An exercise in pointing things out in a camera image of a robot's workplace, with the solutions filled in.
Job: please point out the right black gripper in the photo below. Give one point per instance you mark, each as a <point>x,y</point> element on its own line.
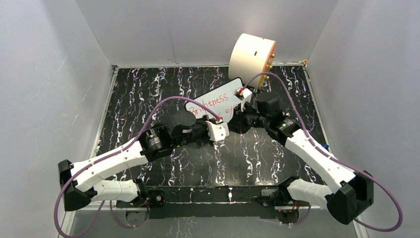
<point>236,123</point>

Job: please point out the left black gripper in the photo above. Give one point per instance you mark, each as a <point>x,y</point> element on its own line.
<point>202,121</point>

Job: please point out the white whiteboard black frame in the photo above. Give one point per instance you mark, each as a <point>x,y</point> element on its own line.
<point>222,100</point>

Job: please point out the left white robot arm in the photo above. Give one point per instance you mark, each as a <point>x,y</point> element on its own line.
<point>87,181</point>

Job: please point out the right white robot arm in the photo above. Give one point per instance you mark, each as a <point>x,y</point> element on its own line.
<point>288,132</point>

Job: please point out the white cylindrical drum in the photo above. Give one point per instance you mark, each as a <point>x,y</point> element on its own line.
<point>251,55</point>

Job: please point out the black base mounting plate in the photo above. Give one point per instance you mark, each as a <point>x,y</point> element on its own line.
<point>211,201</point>

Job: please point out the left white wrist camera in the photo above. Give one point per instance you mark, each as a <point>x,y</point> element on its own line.
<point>217,132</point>

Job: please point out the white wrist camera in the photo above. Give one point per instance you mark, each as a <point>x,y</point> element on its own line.
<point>217,132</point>
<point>245,95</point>

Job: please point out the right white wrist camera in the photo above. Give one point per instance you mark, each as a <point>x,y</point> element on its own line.
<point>245,95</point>

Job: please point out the aluminium frame rail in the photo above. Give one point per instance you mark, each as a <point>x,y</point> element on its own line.
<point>343,203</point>

